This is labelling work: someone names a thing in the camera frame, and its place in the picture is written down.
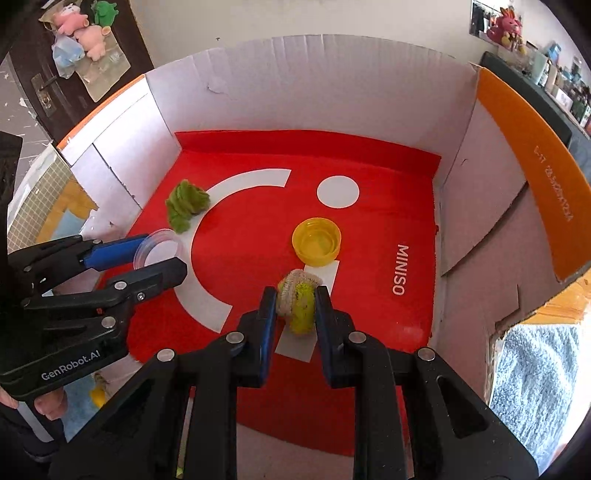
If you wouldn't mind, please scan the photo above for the clear plastic round lid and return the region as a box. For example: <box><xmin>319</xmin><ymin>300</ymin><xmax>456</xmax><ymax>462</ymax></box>
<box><xmin>132</xmin><ymin>229</ymin><xmax>182</xmax><ymax>270</ymax></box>

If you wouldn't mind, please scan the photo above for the yellow-green knitted toy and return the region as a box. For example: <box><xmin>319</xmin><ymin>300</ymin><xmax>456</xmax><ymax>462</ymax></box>
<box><xmin>276</xmin><ymin>269</ymin><xmax>322</xmax><ymax>337</ymax></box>

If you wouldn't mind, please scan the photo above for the person's left hand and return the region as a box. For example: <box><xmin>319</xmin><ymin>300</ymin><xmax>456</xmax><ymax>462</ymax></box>
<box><xmin>0</xmin><ymin>388</ymin><xmax>68</xmax><ymax>421</ymax></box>

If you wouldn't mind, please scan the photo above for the white grid pattern box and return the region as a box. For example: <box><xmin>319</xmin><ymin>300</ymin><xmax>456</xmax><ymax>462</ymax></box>
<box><xmin>7</xmin><ymin>145</ymin><xmax>73</xmax><ymax>253</ymax></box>

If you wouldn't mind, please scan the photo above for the light blue fluffy towel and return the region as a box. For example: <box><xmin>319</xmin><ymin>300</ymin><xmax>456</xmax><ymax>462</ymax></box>
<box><xmin>489</xmin><ymin>324</ymin><xmax>580</xmax><ymax>471</ymax></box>

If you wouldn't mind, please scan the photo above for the small green plush toy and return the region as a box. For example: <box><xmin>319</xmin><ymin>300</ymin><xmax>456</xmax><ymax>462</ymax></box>
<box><xmin>165</xmin><ymin>179</ymin><xmax>211</xmax><ymax>234</ymax></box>

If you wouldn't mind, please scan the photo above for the dark brown door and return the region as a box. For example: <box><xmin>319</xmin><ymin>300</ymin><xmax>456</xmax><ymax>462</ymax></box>
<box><xmin>8</xmin><ymin>0</ymin><xmax>153</xmax><ymax>141</ymax></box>

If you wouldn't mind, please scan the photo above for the red Miniso paper liner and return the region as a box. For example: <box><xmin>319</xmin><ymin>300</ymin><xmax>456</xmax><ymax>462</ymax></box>
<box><xmin>127</xmin><ymin>131</ymin><xmax>441</xmax><ymax>456</ymax></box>

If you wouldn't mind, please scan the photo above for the clear plastic bag on door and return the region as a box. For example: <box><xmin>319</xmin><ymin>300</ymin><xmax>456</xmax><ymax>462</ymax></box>
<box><xmin>75</xmin><ymin>32</ymin><xmax>130</xmax><ymax>103</ymax></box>

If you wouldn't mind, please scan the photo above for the light blue plush on door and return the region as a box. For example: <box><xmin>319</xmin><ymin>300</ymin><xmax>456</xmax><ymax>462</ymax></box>
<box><xmin>52</xmin><ymin>35</ymin><xmax>85</xmax><ymax>79</ymax></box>

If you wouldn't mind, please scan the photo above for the pink plush lower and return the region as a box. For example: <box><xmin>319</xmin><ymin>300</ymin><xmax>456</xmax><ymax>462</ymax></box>
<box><xmin>73</xmin><ymin>25</ymin><xmax>111</xmax><ymax>62</ymax></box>

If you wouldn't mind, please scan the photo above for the orange white cardboard box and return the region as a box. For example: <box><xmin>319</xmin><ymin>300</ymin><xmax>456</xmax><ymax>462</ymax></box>
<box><xmin>56</xmin><ymin>34</ymin><xmax>591</xmax><ymax>480</ymax></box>

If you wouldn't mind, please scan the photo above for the pink plush top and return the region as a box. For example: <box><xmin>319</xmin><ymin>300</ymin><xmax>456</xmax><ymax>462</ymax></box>
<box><xmin>52</xmin><ymin>3</ymin><xmax>90</xmax><ymax>36</ymax></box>

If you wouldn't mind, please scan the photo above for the green plush on door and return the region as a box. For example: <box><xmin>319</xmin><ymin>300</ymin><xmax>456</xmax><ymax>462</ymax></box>
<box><xmin>91</xmin><ymin>0</ymin><xmax>119</xmax><ymax>27</ymax></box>

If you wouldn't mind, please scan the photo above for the dark cloth covered side table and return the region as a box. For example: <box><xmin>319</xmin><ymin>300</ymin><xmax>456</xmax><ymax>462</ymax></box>
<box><xmin>480</xmin><ymin>52</ymin><xmax>591</xmax><ymax>181</ymax></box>

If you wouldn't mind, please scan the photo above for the red pink rabbit plush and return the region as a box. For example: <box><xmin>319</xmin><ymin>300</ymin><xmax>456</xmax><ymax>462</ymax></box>
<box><xmin>486</xmin><ymin>6</ymin><xmax>522</xmax><ymax>50</ymax></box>

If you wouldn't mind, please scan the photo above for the door handle metal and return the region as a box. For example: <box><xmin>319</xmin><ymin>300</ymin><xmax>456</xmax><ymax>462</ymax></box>
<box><xmin>31</xmin><ymin>73</ymin><xmax>57</xmax><ymax>117</ymax></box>

